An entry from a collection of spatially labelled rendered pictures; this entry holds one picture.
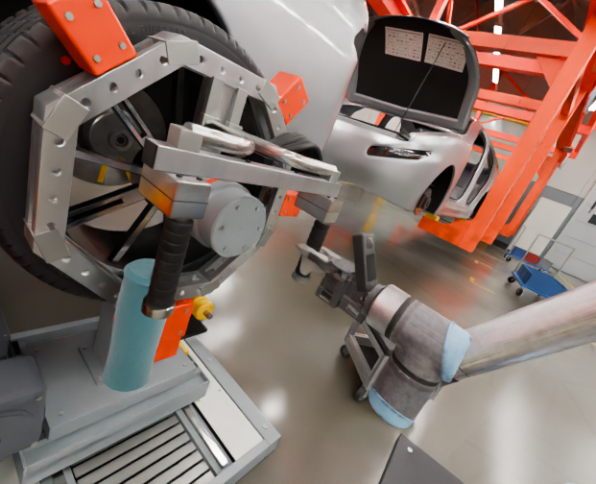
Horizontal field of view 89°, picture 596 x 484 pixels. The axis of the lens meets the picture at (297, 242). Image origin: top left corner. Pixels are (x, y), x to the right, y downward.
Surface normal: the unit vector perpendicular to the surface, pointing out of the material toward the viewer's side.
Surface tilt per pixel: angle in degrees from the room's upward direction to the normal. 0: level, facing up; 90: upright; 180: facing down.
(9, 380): 0
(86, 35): 90
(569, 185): 90
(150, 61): 90
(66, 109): 90
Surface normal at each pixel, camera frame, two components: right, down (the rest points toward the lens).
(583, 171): -0.53, 0.09
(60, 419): 0.35, -0.88
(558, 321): -0.72, -0.22
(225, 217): 0.71, 0.47
